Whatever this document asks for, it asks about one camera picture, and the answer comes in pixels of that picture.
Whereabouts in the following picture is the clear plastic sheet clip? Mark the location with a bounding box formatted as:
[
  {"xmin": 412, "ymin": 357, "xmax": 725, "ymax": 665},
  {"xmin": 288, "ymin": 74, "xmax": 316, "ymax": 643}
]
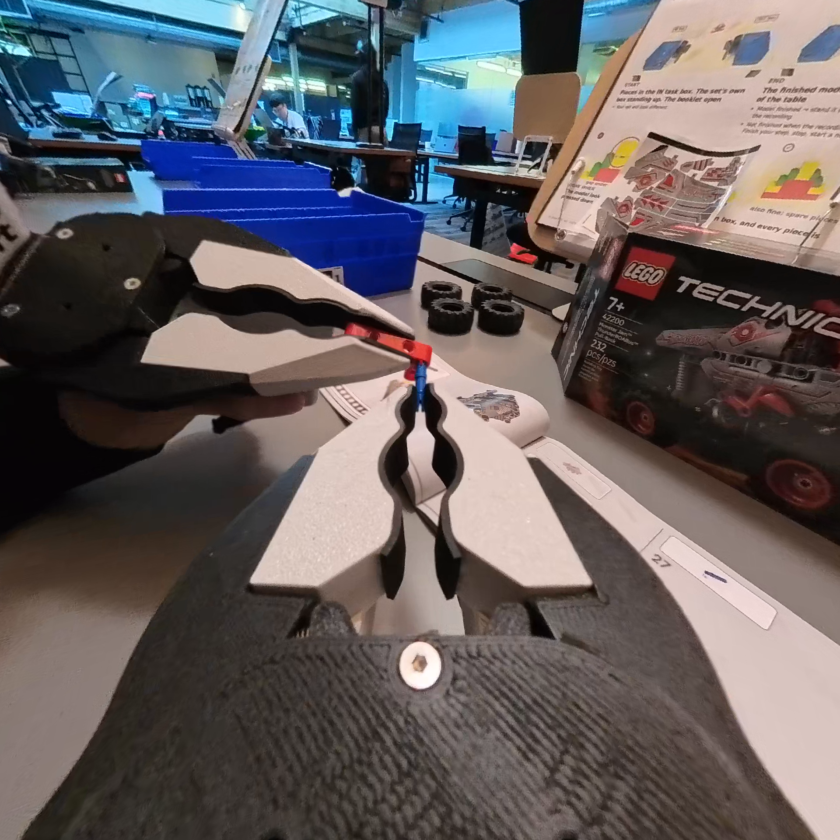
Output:
[
  {"xmin": 554, "ymin": 157, "xmax": 585, "ymax": 242},
  {"xmin": 791, "ymin": 193, "xmax": 840, "ymax": 266}
]

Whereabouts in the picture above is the tagged blue plastic bin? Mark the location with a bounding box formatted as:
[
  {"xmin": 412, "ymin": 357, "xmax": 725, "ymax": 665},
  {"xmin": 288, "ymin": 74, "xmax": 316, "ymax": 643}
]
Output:
[{"xmin": 161, "ymin": 185, "xmax": 427, "ymax": 301}]

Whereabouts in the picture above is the black toy truck set box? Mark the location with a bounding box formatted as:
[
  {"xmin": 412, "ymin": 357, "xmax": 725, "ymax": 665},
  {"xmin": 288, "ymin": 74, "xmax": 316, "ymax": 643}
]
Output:
[{"xmin": 551, "ymin": 226, "xmax": 840, "ymax": 546}]

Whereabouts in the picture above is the wooden office desk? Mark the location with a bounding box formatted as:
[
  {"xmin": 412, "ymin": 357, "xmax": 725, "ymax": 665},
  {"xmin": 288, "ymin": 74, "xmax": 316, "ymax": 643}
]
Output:
[
  {"xmin": 282, "ymin": 136, "xmax": 424, "ymax": 198},
  {"xmin": 433, "ymin": 163, "xmax": 547, "ymax": 227}
]

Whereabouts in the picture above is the white printed instruction sheet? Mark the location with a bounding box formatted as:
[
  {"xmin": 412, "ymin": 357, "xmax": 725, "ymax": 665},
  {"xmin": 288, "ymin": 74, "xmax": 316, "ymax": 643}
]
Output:
[{"xmin": 545, "ymin": 0, "xmax": 840, "ymax": 263}]

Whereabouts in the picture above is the rounded plywood panel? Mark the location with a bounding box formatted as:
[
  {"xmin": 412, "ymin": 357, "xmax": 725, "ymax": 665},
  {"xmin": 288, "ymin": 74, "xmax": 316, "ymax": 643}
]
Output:
[{"xmin": 513, "ymin": 71, "xmax": 583, "ymax": 143}]

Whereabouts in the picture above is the red angled toy beam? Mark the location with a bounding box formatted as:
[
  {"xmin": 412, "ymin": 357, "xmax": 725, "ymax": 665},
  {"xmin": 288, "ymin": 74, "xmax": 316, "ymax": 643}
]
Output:
[{"xmin": 344, "ymin": 322, "xmax": 434, "ymax": 366}]

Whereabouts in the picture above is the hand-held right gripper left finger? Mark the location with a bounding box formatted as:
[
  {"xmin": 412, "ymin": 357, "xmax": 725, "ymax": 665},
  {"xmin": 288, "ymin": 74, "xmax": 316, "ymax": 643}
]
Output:
[{"xmin": 249, "ymin": 391, "xmax": 411, "ymax": 635}]

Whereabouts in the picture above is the person's left hand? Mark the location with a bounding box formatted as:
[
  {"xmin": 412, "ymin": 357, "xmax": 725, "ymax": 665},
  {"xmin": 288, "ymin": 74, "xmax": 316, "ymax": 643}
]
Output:
[{"xmin": 58, "ymin": 390, "xmax": 311, "ymax": 452}]

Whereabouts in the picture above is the flat black set box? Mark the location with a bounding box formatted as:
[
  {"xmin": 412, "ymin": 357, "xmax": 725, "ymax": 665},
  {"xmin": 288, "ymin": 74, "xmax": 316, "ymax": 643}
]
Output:
[{"xmin": 29, "ymin": 159, "xmax": 135, "ymax": 196}]

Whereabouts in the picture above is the white instruction booklet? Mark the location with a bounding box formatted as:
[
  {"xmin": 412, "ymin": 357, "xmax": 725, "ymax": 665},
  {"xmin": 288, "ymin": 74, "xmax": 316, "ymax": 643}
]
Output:
[{"xmin": 320, "ymin": 364, "xmax": 840, "ymax": 840}]

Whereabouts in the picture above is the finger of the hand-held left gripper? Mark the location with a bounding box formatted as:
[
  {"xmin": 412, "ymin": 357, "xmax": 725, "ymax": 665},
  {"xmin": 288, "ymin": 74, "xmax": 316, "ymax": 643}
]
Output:
[
  {"xmin": 140, "ymin": 307, "xmax": 422, "ymax": 398},
  {"xmin": 189, "ymin": 238, "xmax": 417, "ymax": 339}
]

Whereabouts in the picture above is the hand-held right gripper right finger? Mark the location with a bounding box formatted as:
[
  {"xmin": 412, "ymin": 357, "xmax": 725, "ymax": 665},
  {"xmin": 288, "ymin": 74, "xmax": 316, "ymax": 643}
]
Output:
[{"xmin": 425, "ymin": 386, "xmax": 595, "ymax": 634}]

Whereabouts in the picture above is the task instruction board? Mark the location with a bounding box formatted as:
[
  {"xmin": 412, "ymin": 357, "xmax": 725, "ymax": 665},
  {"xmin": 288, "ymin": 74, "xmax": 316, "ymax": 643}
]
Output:
[{"xmin": 527, "ymin": 26, "xmax": 840, "ymax": 266}]

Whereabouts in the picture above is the grey red sticker sheet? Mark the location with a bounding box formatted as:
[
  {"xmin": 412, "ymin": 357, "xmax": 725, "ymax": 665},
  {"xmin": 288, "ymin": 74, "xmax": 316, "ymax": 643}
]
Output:
[{"xmin": 613, "ymin": 133, "xmax": 756, "ymax": 232}]

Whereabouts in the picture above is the person's left forearm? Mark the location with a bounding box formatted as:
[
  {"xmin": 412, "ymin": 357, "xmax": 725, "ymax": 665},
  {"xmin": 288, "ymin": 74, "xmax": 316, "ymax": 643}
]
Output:
[{"xmin": 0, "ymin": 364, "xmax": 165, "ymax": 536}]

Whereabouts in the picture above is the leaning plywood board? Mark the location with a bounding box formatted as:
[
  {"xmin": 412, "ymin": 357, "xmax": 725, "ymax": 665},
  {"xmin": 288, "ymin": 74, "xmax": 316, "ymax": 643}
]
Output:
[{"xmin": 213, "ymin": 0, "xmax": 291, "ymax": 161}]

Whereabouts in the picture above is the black upright panel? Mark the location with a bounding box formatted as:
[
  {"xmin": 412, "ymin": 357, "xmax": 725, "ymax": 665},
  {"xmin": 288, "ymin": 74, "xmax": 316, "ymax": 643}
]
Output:
[{"xmin": 518, "ymin": 0, "xmax": 585, "ymax": 76}]

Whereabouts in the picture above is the grey desk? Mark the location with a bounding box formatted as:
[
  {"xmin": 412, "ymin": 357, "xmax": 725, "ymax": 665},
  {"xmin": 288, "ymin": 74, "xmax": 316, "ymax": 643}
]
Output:
[{"xmin": 0, "ymin": 167, "xmax": 840, "ymax": 840}]

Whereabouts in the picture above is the clear acrylic stand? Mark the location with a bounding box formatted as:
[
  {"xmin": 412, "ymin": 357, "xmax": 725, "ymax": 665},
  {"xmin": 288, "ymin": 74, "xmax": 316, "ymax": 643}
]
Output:
[{"xmin": 518, "ymin": 134, "xmax": 553, "ymax": 176}]

